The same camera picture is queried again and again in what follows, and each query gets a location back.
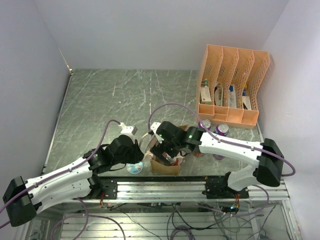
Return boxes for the blue correction tape package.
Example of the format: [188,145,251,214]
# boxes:
[126,161,144,175]

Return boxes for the orange plastic file organizer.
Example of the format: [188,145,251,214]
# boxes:
[195,44,271,129]

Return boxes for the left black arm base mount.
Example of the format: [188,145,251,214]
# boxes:
[101,181,118,200]

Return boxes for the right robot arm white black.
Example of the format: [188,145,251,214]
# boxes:
[150,121,283,198]

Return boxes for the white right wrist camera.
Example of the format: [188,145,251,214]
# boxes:
[148,122,162,137]

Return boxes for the white blue tube box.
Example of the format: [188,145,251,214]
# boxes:
[228,84,237,108]

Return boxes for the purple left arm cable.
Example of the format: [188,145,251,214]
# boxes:
[0,119,122,230]

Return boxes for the purple Fanta can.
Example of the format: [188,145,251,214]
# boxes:
[213,123,230,137]
[198,119,212,130]

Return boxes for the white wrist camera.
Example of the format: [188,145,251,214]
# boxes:
[148,122,162,137]
[118,122,138,142]

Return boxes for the silver top soda can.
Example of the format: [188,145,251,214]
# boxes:
[164,155,179,166]

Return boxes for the red cola can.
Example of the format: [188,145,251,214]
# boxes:
[194,152,206,157]

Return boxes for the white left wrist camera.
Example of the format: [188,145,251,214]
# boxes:
[118,122,138,142]

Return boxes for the canvas bag with rope handles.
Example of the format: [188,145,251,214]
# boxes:
[143,125,188,176]

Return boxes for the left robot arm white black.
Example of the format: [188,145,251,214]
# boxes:
[0,135,144,227]

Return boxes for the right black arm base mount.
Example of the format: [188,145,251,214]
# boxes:
[202,171,249,199]

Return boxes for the white red box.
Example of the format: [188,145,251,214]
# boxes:
[200,85,212,105]

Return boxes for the tangled floor cables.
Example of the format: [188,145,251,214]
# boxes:
[52,199,273,240]

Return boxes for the aluminium frame rail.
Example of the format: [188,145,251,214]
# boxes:
[44,181,291,203]

